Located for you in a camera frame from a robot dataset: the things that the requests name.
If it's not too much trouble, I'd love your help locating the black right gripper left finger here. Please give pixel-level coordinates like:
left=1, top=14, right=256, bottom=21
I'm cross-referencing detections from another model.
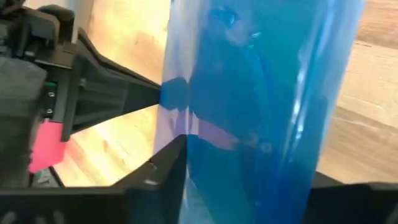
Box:
left=0, top=133, right=188, bottom=224

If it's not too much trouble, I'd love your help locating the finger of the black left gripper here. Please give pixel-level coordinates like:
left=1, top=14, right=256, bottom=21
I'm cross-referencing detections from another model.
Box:
left=60, top=27, right=189, bottom=142

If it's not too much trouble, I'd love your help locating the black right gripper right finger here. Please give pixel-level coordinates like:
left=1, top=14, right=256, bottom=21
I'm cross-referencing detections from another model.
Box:
left=303, top=170, right=398, bottom=224

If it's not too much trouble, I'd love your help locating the large blue disc case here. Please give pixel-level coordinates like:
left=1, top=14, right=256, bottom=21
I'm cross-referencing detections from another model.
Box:
left=154, top=0, right=366, bottom=224

